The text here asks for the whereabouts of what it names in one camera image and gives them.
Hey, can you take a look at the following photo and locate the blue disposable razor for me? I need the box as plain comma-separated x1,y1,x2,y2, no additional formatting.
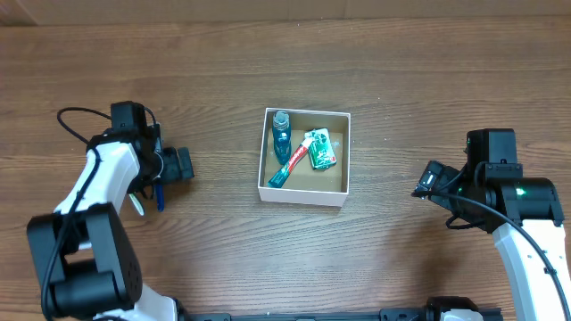
154,184,165,212

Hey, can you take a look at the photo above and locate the green toothbrush with cap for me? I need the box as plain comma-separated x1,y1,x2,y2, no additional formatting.
128,193,145,217

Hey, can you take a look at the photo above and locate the Colgate toothpaste tube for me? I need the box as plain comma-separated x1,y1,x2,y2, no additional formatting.
268,137,314,188

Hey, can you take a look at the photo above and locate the teal Listerine mouthwash bottle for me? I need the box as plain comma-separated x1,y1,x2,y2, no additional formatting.
272,111,292,165

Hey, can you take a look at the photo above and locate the green Dettol soap bar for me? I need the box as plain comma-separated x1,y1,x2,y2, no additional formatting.
304,128,337,170

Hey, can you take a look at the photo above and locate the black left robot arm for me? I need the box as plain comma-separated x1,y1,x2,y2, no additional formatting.
27,135,194,320

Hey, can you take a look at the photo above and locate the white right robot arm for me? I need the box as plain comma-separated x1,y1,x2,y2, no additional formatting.
413,160,570,320

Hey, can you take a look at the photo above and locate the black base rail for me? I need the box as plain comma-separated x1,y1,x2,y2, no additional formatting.
178,296,504,321

